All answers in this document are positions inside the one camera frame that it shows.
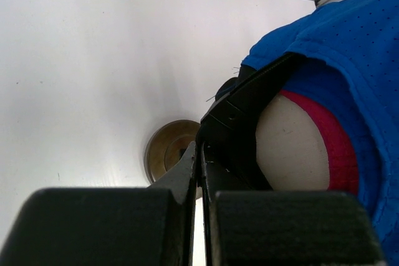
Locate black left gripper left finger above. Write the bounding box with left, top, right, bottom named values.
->
left=1, top=143, right=196, bottom=265

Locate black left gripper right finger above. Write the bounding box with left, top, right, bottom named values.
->
left=201, top=145, right=385, bottom=265

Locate cream mannequin head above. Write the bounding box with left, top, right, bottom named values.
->
left=255, top=95, right=330, bottom=191

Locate brown wooden round stand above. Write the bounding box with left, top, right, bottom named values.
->
left=144, top=120, right=200, bottom=184

